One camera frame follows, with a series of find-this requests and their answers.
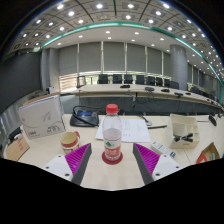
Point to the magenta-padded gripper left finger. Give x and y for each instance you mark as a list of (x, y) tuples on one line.
[(78, 159)]

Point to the white remote control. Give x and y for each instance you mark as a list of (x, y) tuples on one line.
[(163, 149)]

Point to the group of black office chairs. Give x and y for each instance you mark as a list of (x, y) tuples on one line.
[(140, 80)]

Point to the clear red-capped water bottle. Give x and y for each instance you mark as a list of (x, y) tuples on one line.
[(112, 136)]

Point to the black conference microphone console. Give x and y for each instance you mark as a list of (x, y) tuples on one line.
[(83, 118)]

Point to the white paper carton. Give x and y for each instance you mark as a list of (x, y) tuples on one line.
[(41, 116)]

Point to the red flower-patterned mug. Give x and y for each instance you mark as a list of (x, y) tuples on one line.
[(69, 141)]

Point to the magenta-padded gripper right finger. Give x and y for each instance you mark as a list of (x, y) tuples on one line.
[(147, 159)]

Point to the white open cardboard box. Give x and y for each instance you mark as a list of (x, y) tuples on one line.
[(183, 128)]

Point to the black power adapter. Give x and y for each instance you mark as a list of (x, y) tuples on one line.
[(15, 134)]

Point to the long curved conference desk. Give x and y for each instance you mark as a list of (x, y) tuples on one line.
[(150, 98)]

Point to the black pen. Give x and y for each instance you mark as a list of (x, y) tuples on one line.
[(157, 127)]

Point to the brown paper envelope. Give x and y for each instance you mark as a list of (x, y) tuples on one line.
[(16, 149)]

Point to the white printed paper sheet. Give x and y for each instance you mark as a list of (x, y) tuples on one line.
[(135, 130)]

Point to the group of round ceiling lights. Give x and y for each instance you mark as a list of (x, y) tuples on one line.
[(99, 6)]

